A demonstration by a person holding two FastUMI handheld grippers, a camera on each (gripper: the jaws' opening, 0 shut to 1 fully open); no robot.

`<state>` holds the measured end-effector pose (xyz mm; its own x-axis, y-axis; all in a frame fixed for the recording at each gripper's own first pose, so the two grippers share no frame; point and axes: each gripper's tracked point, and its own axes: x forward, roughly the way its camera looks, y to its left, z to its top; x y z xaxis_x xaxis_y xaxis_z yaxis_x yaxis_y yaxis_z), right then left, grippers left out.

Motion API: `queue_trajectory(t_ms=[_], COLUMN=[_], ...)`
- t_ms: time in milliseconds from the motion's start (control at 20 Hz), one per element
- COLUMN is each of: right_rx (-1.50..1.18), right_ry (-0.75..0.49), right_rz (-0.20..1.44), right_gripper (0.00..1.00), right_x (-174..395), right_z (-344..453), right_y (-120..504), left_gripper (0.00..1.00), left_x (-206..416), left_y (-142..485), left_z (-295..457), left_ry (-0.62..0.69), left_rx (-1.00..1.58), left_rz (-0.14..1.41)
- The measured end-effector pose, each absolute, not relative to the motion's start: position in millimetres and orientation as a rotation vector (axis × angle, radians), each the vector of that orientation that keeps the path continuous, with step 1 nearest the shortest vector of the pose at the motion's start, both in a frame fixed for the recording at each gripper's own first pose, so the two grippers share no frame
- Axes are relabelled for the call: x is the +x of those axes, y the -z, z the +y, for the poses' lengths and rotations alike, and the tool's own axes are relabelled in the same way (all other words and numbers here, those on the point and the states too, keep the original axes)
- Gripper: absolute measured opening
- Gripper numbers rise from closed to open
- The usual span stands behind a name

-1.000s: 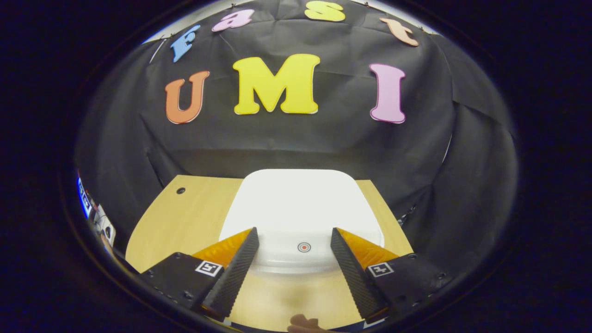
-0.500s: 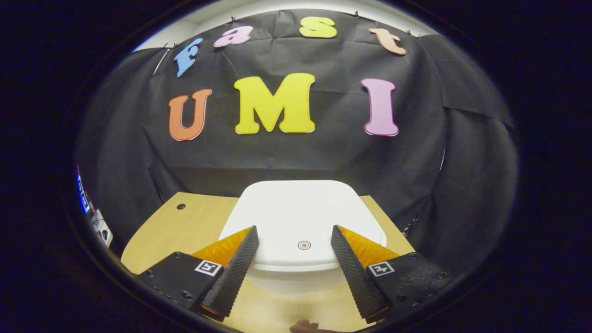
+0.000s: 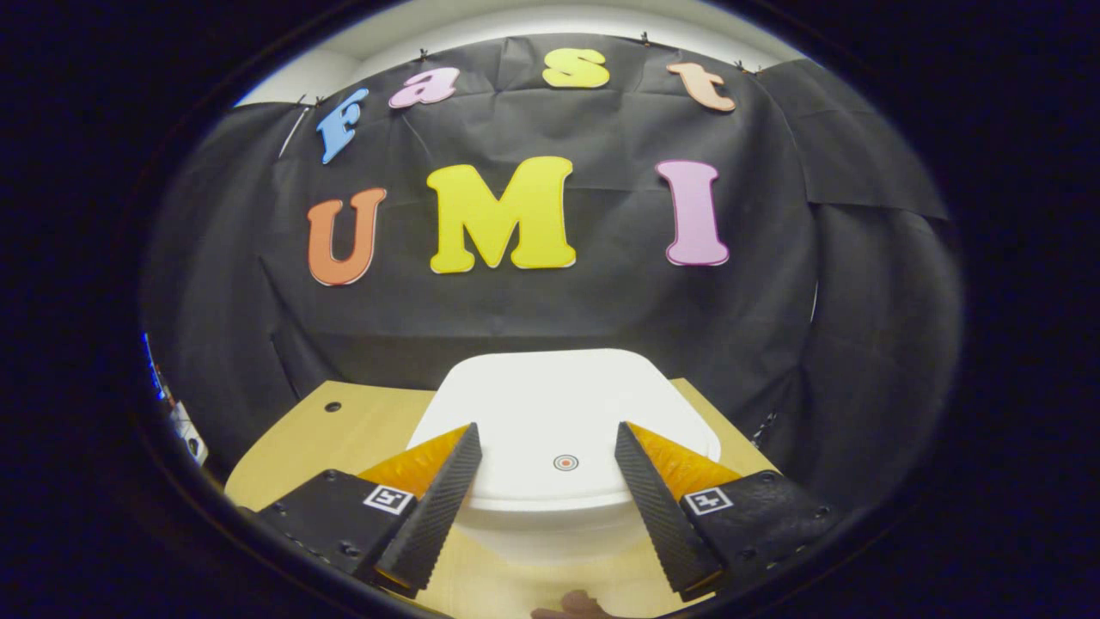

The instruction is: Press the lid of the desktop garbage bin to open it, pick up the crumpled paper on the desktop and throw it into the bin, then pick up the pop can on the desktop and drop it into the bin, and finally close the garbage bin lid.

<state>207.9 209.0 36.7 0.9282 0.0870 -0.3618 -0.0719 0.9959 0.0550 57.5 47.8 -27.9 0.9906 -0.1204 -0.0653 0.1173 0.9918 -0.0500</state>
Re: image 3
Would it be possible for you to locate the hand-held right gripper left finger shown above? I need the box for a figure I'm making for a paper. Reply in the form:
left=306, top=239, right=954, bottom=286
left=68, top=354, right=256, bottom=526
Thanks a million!
left=256, top=422, right=484, bottom=600

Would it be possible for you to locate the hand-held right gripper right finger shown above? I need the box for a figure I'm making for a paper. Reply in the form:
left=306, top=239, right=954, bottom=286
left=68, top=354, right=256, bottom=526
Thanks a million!
left=614, top=420, right=841, bottom=603

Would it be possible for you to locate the white desktop garbage bin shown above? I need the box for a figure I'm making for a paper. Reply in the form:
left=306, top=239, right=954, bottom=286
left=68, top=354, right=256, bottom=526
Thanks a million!
left=406, top=348, right=723, bottom=568

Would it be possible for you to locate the wooden desktop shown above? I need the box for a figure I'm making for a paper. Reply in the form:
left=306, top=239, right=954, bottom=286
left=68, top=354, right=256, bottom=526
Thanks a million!
left=225, top=378, right=779, bottom=619

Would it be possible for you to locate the black backdrop cloth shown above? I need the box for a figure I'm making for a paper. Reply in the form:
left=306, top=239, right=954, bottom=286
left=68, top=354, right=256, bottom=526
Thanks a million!
left=142, top=33, right=963, bottom=508

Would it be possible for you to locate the computer monitor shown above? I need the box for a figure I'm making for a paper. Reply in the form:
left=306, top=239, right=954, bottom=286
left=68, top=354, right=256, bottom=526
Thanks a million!
left=143, top=334, right=166, bottom=401

